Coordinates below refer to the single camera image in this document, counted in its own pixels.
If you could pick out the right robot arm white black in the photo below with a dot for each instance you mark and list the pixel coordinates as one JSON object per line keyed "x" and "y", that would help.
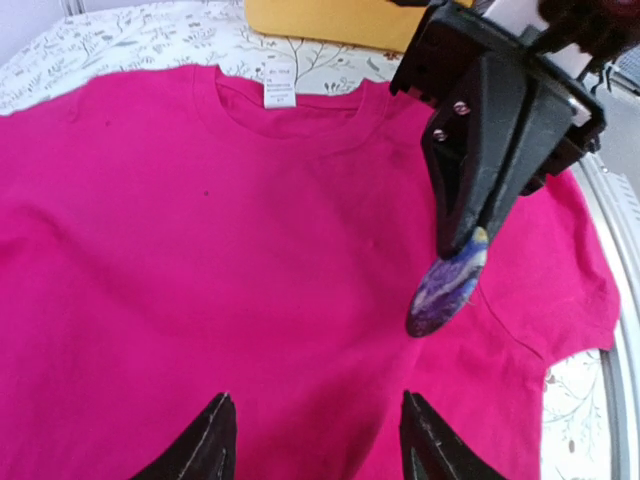
{"x": 509, "y": 106}

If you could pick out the round blue painted brooch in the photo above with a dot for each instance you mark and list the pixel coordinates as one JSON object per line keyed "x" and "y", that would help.
{"x": 447, "y": 287}

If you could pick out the white shirt neck label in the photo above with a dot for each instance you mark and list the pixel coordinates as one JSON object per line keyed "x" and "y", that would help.
{"x": 279, "y": 90}

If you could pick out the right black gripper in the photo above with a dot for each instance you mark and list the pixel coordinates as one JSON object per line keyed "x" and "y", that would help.
{"x": 509, "y": 107}

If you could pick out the floral patterned table mat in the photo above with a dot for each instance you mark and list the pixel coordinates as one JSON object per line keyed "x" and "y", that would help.
{"x": 576, "y": 439}

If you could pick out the yellow plastic basket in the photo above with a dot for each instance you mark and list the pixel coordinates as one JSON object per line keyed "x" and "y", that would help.
{"x": 377, "y": 24}

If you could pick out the red polo shirt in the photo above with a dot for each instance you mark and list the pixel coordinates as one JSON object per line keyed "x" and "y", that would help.
{"x": 165, "y": 238}

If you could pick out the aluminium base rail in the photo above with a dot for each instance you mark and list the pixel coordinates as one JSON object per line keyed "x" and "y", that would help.
{"x": 615, "y": 212}

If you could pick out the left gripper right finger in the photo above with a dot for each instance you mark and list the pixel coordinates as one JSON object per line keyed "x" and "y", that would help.
{"x": 430, "y": 448}

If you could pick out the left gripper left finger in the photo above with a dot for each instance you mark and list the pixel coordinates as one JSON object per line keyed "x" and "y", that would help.
{"x": 206, "y": 449}

